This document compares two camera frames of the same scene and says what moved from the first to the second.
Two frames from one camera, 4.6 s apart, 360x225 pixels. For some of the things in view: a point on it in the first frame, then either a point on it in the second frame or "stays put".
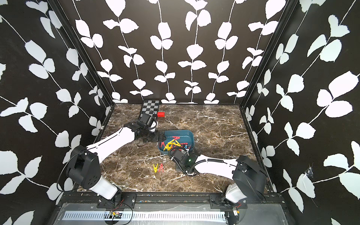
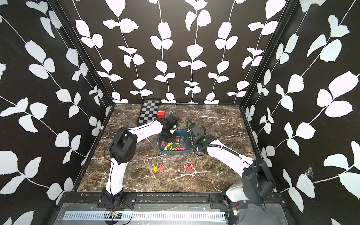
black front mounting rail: [168, 198] stays put
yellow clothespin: [155, 168] stays put
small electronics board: [115, 215] stays put
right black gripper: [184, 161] → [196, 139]
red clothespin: [161, 167] stays put
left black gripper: [157, 138] → [172, 139]
